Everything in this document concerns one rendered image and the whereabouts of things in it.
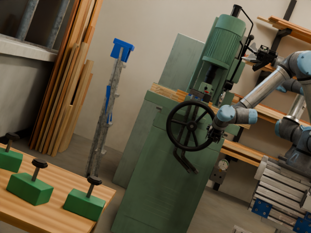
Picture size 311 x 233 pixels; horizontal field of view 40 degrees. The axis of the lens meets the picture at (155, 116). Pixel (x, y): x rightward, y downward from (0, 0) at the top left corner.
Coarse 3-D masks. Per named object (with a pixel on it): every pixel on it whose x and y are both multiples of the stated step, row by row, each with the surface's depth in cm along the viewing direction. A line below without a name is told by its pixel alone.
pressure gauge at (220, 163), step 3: (222, 159) 249; (225, 159) 250; (219, 162) 249; (222, 162) 249; (225, 162) 249; (228, 162) 248; (219, 165) 249; (222, 165) 249; (225, 165) 249; (228, 165) 248; (222, 168) 249; (225, 168) 249; (219, 171) 251
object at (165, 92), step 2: (164, 90) 271; (166, 90) 271; (162, 92) 271; (164, 92) 271; (166, 92) 271; (168, 92) 271; (170, 92) 271; (172, 92) 271; (162, 94) 271; (164, 94) 271; (166, 94) 271; (168, 94) 271; (166, 96) 271; (168, 96) 271; (212, 108) 269; (216, 110) 269; (238, 124) 268; (240, 124) 268; (242, 124) 268; (244, 124) 268; (246, 124) 268; (248, 124) 268; (250, 124) 268; (242, 126) 268; (244, 126) 268; (246, 126) 268; (248, 126) 268; (246, 128) 268; (248, 128) 268
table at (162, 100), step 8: (152, 96) 256; (160, 96) 256; (160, 104) 256; (168, 104) 256; (176, 104) 255; (176, 112) 246; (184, 112) 246; (200, 120) 245; (208, 120) 254; (232, 128) 253
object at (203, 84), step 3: (201, 84) 265; (204, 84) 265; (207, 84) 265; (201, 87) 265; (204, 87) 265; (207, 87) 265; (210, 87) 265; (201, 90) 265; (204, 90) 265; (207, 90) 265; (210, 90) 265; (207, 93) 265
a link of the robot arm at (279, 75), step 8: (288, 56) 212; (280, 64) 215; (272, 72) 217; (280, 72) 213; (288, 72) 212; (264, 80) 215; (272, 80) 213; (280, 80) 214; (256, 88) 215; (264, 88) 213; (272, 88) 214; (248, 96) 215; (256, 96) 213; (264, 96) 214; (240, 104) 214; (248, 104) 213; (256, 104) 215
